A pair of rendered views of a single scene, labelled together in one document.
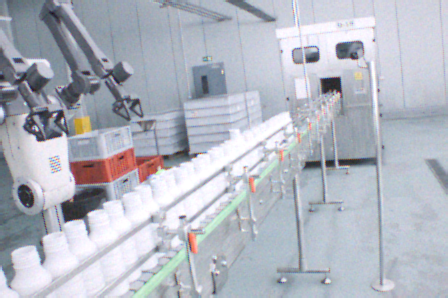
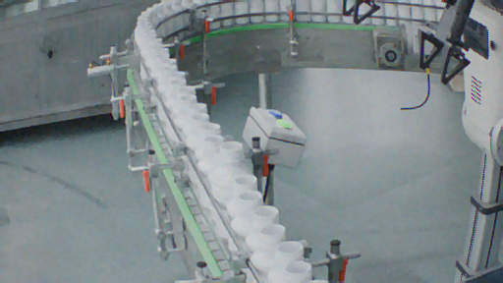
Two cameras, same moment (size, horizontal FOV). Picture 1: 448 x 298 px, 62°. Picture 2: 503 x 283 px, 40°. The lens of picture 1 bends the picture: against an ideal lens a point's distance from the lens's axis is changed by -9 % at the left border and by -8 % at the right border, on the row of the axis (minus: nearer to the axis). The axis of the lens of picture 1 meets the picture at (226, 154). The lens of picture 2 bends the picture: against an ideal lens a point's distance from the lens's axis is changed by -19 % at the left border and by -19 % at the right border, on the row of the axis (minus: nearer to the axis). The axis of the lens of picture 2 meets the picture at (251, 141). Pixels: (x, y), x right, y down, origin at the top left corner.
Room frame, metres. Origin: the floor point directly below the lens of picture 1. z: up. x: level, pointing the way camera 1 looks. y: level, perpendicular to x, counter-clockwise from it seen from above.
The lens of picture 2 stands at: (2.51, -0.73, 1.70)
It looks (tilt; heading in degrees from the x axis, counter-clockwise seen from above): 22 degrees down; 145
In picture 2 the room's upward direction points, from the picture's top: 2 degrees counter-clockwise
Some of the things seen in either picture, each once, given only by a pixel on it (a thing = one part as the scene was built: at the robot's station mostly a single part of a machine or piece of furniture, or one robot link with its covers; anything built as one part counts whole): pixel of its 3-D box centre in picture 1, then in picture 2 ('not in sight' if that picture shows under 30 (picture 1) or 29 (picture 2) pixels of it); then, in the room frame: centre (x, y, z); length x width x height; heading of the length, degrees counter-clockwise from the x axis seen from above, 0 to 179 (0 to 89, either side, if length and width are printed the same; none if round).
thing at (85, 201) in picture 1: (87, 230); not in sight; (3.21, 1.28, 0.32); 0.45 x 0.45 x 0.64
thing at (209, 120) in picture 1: (218, 124); not in sight; (8.53, 0.09, 0.59); 1.24 x 1.03 x 1.17; 162
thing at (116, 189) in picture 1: (109, 187); not in sight; (3.75, 1.18, 0.55); 0.61 x 0.41 x 0.22; 166
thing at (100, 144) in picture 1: (100, 143); not in sight; (3.76, 1.19, 1.00); 0.61 x 0.41 x 0.22; 167
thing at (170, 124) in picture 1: (163, 133); not in sight; (9.11, 1.36, 0.50); 1.23 x 1.05 x 1.00; 158
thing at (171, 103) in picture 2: (184, 199); (179, 117); (1.02, 0.13, 1.08); 0.06 x 0.06 x 0.17
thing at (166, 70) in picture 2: (163, 213); (170, 100); (0.91, 0.17, 1.08); 0.06 x 0.06 x 0.17
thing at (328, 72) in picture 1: (336, 93); not in sight; (6.35, -1.87, 1.05); 1.60 x 1.40 x 2.10; 159
